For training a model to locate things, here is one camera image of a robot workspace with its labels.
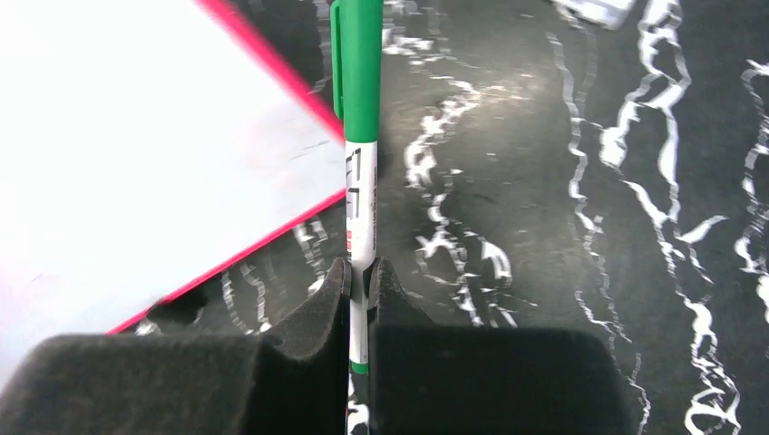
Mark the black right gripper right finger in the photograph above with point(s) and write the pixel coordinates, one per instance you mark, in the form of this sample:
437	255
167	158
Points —
426	378

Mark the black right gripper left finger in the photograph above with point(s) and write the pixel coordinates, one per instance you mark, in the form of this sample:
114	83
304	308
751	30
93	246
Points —
291	379

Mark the pink framed whiteboard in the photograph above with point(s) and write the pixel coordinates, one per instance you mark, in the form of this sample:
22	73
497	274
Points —
145	146

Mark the green white marker pen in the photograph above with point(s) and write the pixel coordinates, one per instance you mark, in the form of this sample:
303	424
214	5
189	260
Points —
356	48

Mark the white printed plastic package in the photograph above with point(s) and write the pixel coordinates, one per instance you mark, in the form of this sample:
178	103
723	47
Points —
608	14

